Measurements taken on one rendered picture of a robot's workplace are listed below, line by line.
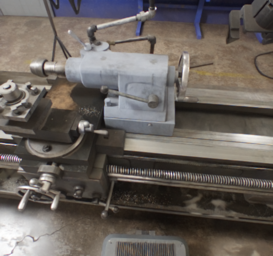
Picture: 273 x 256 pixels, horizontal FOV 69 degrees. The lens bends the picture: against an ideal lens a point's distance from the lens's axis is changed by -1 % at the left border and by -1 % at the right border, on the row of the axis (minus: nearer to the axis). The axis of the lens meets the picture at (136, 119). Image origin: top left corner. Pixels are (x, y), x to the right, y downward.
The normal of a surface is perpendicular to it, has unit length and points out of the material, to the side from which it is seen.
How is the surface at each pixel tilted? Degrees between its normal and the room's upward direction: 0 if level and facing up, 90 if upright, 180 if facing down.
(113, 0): 90
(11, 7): 90
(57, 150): 0
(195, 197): 0
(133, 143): 36
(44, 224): 0
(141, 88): 76
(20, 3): 90
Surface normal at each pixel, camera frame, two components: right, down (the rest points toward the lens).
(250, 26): -0.02, -0.16
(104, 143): 0.00, -0.63
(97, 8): -0.11, 0.77
